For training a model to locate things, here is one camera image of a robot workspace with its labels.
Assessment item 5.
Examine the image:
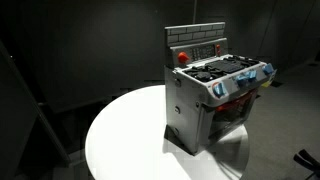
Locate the round white pedestal table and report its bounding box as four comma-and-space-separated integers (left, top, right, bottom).
84, 84, 251, 180

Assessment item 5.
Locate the grey toy stove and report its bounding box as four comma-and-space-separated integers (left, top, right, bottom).
163, 21, 278, 156

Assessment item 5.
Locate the blue stove knob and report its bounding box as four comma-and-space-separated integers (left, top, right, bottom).
247, 69, 258, 83
262, 63, 275, 76
212, 81, 228, 99
235, 74, 248, 88

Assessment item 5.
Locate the red oven door handle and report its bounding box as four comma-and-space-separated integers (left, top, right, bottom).
215, 91, 258, 113

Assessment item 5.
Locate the black spring clamp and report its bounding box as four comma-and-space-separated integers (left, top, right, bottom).
293, 149, 320, 175

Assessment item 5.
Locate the dark diagonal stand pole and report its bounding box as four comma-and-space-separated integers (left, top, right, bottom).
0, 39, 73, 168

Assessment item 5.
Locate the black cooktop grate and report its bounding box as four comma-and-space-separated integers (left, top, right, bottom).
183, 54, 261, 83

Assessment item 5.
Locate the black stove keypad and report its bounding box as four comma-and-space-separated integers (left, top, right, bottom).
190, 44, 216, 61

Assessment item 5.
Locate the round red stove knob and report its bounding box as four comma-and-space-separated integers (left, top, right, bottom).
176, 51, 190, 65

